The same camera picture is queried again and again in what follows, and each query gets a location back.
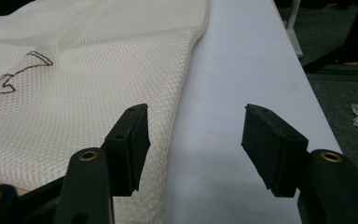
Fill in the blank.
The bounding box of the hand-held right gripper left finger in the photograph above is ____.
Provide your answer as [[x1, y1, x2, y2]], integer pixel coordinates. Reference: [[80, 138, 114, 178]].
[[101, 103, 152, 198]]

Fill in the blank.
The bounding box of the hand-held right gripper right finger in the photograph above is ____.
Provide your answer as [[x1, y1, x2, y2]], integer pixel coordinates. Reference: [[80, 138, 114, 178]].
[[241, 103, 310, 199]]

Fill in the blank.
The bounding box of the cream mesh fabric bag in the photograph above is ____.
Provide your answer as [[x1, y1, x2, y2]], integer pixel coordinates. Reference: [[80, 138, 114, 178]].
[[0, 0, 211, 224]]

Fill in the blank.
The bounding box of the white table mat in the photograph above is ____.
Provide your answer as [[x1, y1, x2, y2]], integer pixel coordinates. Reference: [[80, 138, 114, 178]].
[[0, 0, 343, 224]]

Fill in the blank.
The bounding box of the dark metal stand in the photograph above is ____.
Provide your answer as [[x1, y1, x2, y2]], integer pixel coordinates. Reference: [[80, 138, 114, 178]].
[[302, 18, 358, 82]]

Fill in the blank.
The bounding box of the white metal desk frame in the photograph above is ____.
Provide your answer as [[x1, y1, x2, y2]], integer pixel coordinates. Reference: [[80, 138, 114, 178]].
[[284, 0, 305, 59]]

